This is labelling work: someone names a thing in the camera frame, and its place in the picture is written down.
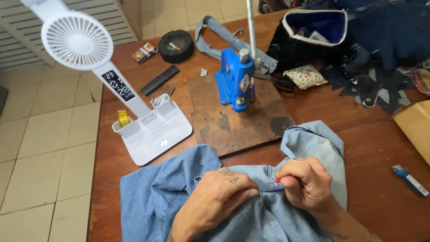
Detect black scissors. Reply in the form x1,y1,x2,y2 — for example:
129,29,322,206
253,73,297,93

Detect person's left hand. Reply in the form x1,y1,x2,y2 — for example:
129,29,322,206
172,167,260,240

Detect black round ashtray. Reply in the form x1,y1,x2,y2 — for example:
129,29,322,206
157,29,195,64

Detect black remote control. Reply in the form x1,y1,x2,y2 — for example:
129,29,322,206
140,65,180,96

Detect stained wooden board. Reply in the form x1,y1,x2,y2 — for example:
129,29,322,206
187,72,296,158

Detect light blue denim strip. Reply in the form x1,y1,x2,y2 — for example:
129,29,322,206
194,15,279,75

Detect yellow measuring tape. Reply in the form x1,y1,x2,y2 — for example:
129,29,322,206
117,110,131,128

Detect pink round tin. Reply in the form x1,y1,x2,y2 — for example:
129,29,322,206
410,69,430,97

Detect person's right hand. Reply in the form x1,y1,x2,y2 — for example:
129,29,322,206
275,157,334,216

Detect white coiled cable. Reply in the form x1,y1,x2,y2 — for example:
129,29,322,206
151,93,169,107

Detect blue hand press machine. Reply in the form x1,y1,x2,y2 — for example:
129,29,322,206
215,0,267,113

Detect black bag with white trim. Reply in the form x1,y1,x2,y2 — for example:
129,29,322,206
267,8,348,72

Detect cigarette pack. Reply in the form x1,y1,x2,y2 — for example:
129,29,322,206
132,42,158,65

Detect heap of dark blue fabric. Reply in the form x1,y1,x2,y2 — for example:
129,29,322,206
302,0,430,114

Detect blue lighter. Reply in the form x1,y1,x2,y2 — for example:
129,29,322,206
392,164,430,197

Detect white desk fan lamp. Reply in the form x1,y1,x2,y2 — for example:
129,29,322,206
19,0,193,167

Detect light blue denim shirt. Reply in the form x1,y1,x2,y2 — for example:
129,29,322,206
120,120,348,242

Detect floral pincushion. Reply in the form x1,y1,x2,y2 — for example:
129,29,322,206
282,64,328,90

